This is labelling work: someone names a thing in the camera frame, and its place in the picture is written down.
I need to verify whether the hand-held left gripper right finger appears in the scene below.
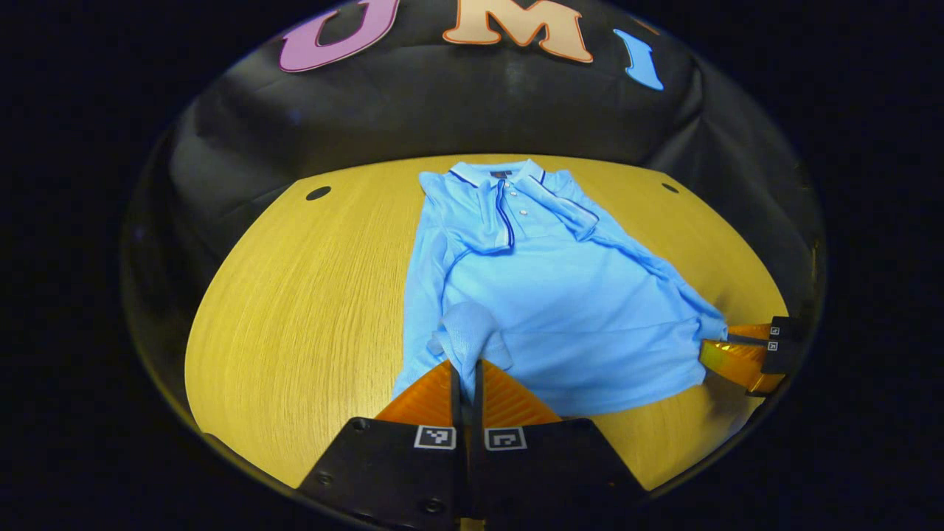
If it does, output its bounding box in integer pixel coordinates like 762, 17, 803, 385
472, 359, 650, 524

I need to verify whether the black backdrop cloth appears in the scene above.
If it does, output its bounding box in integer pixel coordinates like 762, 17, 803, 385
122, 0, 827, 333

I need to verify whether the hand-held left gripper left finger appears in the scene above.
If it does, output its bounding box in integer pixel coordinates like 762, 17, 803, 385
295, 360, 467, 528

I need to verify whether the light blue polo T-shirt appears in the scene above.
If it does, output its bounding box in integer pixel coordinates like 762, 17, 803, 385
391, 159, 731, 417

